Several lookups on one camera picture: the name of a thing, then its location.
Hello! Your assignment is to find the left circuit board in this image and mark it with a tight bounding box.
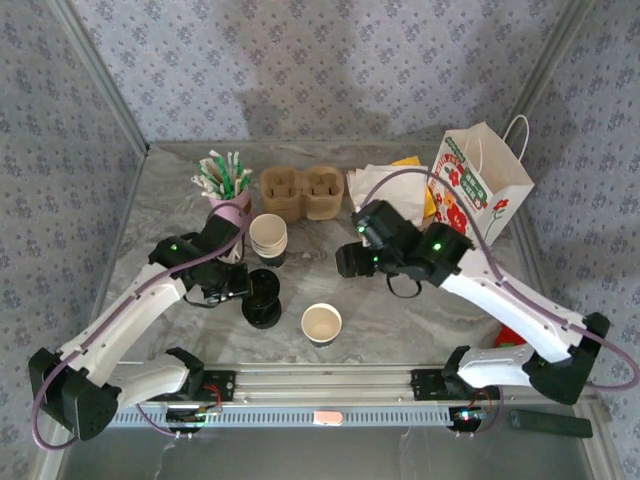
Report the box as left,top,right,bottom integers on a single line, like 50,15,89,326
166,405,222,432

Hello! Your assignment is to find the stack of white napkins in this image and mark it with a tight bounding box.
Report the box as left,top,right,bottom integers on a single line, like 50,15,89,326
347,163,430,217

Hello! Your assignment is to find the stack of pulp cup carriers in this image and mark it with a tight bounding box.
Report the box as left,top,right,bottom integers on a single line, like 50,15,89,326
259,165,345,222

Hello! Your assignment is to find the stack of paper cups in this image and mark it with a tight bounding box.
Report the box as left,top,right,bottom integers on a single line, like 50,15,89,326
248,213,290,269

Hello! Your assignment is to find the floral print paper bag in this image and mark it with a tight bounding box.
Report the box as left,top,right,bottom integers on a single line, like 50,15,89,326
426,114,536,247

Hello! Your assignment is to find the grey slotted cable tray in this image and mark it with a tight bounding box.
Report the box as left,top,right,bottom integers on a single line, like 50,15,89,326
107,407,501,429

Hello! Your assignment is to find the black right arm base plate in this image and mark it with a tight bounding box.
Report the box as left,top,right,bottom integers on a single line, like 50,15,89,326
410,368,504,402

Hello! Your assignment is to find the right circuit board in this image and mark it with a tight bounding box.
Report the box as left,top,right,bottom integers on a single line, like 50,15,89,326
452,405,490,432

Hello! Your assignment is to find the yellow paper pad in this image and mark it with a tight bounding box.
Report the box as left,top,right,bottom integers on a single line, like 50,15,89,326
390,155,439,221

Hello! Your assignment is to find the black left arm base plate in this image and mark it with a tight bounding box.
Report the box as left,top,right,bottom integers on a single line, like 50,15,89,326
145,369,237,403

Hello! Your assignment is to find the pink straw holder cup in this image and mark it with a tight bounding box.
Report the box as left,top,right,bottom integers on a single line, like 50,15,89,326
208,192,252,236

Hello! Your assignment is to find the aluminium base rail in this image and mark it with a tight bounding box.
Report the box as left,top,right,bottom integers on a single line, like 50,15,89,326
54,364,599,406

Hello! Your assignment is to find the circuit board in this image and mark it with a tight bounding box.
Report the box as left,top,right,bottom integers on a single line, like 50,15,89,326
452,405,490,432
166,405,222,432

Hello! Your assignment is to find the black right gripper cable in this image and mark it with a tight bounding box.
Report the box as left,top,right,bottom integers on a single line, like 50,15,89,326
384,272,424,300

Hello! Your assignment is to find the aluminium frame post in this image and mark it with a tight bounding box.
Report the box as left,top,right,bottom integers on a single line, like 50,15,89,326
494,0,596,151
47,0,151,154

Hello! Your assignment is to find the single paper coffee cup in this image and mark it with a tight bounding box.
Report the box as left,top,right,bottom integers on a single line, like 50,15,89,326
300,302,343,349

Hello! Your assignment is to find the black flat bar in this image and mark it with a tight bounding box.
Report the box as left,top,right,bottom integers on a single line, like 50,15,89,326
509,408,594,439

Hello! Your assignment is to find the red and green object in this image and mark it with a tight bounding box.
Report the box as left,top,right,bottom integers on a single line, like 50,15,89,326
494,323,527,349

